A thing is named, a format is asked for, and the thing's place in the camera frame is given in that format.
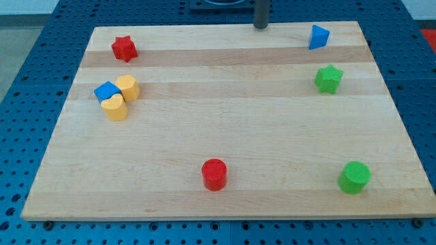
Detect green star block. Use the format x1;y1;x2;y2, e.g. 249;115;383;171
315;64;344;95

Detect red star block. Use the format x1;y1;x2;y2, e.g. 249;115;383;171
111;35;138;63

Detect blue triangle block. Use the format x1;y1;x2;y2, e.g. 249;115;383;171
309;25;330;50

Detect red cylinder block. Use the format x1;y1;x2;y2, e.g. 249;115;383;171
202;159;228;191

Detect light wooden board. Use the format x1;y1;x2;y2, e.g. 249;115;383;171
21;21;435;221

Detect yellow hexagon block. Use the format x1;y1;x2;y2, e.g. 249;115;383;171
115;75;140;102

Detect yellow heart block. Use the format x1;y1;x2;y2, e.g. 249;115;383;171
100;93;128;121

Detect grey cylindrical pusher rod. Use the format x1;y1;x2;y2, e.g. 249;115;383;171
253;0;270;29

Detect blue cube block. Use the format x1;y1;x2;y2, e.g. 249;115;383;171
94;81;121;103

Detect green cylinder block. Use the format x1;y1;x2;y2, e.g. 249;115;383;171
337;161;371;195

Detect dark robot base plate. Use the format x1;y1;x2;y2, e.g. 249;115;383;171
187;0;255;11

